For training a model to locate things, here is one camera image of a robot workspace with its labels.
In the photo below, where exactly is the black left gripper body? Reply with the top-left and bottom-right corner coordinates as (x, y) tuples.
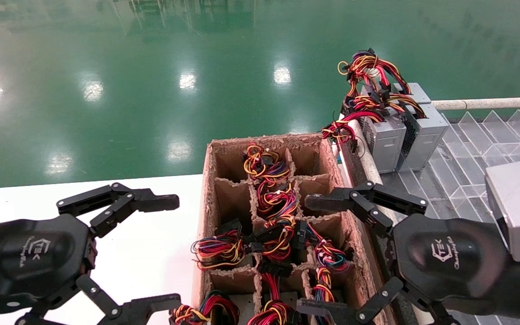
(0, 214), (97, 316)

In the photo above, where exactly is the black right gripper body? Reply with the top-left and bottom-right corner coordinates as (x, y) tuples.
(392, 214), (512, 312)

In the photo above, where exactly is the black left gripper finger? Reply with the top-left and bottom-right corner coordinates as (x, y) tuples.
(76, 274), (182, 325)
(57, 182), (180, 238)

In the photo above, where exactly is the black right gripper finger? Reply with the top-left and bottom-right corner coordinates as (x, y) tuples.
(304, 181), (428, 238)
(296, 277), (405, 325)

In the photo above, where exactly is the brown cardboard divider box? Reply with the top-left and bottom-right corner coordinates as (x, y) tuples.
(191, 133), (389, 325)

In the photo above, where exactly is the clear acrylic divider tray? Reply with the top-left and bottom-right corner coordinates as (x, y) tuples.
(377, 107), (520, 325)

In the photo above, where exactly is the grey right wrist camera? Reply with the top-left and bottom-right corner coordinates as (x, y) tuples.
(484, 159), (520, 263)

